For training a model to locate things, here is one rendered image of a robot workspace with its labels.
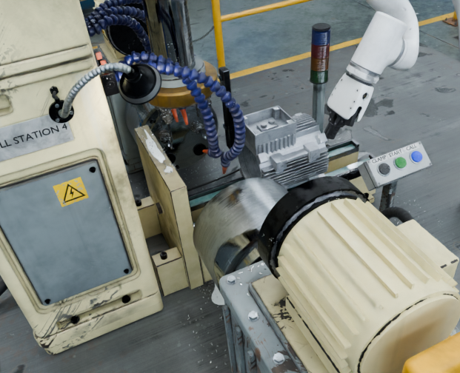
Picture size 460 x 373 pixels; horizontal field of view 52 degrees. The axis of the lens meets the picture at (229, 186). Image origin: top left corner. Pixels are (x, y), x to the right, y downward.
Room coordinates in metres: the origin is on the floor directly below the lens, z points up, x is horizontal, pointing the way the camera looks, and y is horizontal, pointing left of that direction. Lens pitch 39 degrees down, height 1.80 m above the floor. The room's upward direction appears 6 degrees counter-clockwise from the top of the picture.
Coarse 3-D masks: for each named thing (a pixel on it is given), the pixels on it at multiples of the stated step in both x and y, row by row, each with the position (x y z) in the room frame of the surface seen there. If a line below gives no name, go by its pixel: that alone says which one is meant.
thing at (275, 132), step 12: (252, 120) 1.09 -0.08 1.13; (264, 120) 1.10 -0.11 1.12; (276, 120) 1.10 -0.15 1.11; (288, 120) 1.04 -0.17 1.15; (252, 132) 1.00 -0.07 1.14; (264, 132) 1.00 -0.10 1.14; (276, 132) 1.01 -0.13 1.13; (288, 132) 1.02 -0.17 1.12; (252, 144) 1.01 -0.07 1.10; (264, 144) 1.00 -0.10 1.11; (276, 144) 1.01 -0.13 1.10; (288, 144) 1.02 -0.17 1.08
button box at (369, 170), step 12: (420, 144) 0.97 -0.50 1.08; (384, 156) 0.93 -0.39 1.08; (396, 156) 0.93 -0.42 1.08; (408, 156) 0.94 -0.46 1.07; (360, 168) 0.93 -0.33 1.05; (372, 168) 0.90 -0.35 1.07; (396, 168) 0.91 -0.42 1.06; (408, 168) 0.91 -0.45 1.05; (420, 168) 0.91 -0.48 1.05; (372, 180) 0.88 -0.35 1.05; (384, 180) 0.88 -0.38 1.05; (396, 180) 0.90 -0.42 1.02
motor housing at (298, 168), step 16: (304, 128) 1.06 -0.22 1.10; (320, 144) 1.04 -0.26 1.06; (240, 160) 1.10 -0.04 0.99; (256, 160) 1.11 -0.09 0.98; (288, 160) 0.98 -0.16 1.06; (304, 160) 1.00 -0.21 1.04; (320, 160) 1.02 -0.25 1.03; (256, 176) 1.07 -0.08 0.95; (272, 176) 0.96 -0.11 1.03; (288, 176) 0.97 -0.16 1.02; (304, 176) 1.00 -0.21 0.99
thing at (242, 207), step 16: (224, 192) 0.76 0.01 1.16; (240, 192) 0.75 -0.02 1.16; (256, 192) 0.75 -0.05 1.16; (272, 192) 0.75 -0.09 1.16; (208, 208) 0.75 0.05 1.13; (224, 208) 0.72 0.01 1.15; (240, 208) 0.71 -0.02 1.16; (256, 208) 0.70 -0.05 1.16; (208, 224) 0.71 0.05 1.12; (224, 224) 0.69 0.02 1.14; (240, 224) 0.67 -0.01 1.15; (256, 224) 0.65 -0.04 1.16; (208, 240) 0.69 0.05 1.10; (224, 240) 0.65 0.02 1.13; (240, 240) 0.63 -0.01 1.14; (256, 240) 0.62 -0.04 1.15; (208, 256) 0.66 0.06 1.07; (224, 256) 0.63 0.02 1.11; (240, 256) 0.61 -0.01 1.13; (256, 256) 0.59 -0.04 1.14; (224, 272) 0.60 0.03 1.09
